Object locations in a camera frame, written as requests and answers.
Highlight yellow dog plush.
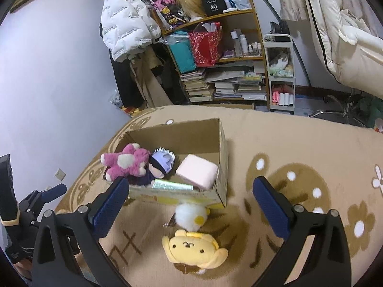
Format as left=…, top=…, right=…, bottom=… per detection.
left=162, top=230, right=229, bottom=276

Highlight printed cardboard box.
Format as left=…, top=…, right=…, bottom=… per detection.
left=103, top=118, right=229, bottom=209

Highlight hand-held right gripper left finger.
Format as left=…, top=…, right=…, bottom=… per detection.
left=32, top=176, right=130, bottom=287

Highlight green tissue packet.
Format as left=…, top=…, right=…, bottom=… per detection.
left=152, top=179, right=194, bottom=191

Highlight teal bag in plastic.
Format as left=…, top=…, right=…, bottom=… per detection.
left=160, top=31, right=196, bottom=74

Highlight white trolley cart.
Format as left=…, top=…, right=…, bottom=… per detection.
left=263, top=33, right=297, bottom=115

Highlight stack of books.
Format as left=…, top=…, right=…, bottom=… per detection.
left=180, top=69, right=214, bottom=103

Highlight green cloth bundle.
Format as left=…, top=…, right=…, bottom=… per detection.
left=357, top=97, right=383, bottom=126

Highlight dark pole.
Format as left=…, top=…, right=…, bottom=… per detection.
left=259, top=0, right=312, bottom=87

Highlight white fluffy chick plush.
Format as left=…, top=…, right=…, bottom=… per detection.
left=163, top=203, right=210, bottom=233

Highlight bag of small clutter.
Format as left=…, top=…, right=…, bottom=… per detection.
left=111, top=91, right=132, bottom=117

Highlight metal chair base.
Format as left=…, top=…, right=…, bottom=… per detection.
left=308, top=94, right=367, bottom=126

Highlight pink and white bottles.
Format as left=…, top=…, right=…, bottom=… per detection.
left=271, top=91, right=294, bottom=106

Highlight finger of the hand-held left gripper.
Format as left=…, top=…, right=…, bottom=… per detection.
left=40, top=183, right=68, bottom=200

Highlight black bar with cream band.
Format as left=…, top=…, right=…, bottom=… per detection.
left=0, top=154, right=20, bottom=227

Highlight pink swirl roll plush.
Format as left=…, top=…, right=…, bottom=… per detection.
left=175, top=154, right=218, bottom=191

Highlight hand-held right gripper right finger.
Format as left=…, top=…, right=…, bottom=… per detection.
left=252, top=176, right=352, bottom=287

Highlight white green packets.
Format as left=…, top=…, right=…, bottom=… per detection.
left=268, top=52, right=294, bottom=77

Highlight black hanging coat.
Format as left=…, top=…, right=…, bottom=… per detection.
left=109, top=51, right=186, bottom=108

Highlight black pink patterned bag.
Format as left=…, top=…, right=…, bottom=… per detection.
left=150, top=0, right=189, bottom=32

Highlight pile of magazines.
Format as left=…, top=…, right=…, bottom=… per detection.
left=205, top=66, right=267, bottom=100

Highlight beige hanging coat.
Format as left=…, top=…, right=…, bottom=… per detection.
left=132, top=54, right=171, bottom=108

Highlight magenta bear plush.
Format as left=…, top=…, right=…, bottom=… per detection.
left=100, top=143, right=152, bottom=182

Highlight wooden shelf unit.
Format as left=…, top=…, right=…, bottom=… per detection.
left=150, top=0, right=268, bottom=108

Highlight row of cosmetic bottles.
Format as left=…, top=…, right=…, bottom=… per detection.
left=230, top=29, right=263, bottom=57

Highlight white puffer jacket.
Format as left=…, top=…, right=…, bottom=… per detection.
left=100, top=0, right=162, bottom=63

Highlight purple-haired doll plush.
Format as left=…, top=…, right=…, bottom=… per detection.
left=129, top=147, right=180, bottom=188

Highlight blond fluffy plush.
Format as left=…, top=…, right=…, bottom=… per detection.
left=176, top=0, right=207, bottom=21

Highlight beige flower printed blanket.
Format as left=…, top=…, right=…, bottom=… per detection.
left=54, top=105, right=383, bottom=287

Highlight black box with white print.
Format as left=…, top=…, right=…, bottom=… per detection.
left=200, top=0, right=229, bottom=17

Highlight cream padded chair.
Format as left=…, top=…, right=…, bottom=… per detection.
left=299, top=0, right=383, bottom=88

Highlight red gift bag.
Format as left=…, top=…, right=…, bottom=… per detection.
left=188, top=22, right=224, bottom=68

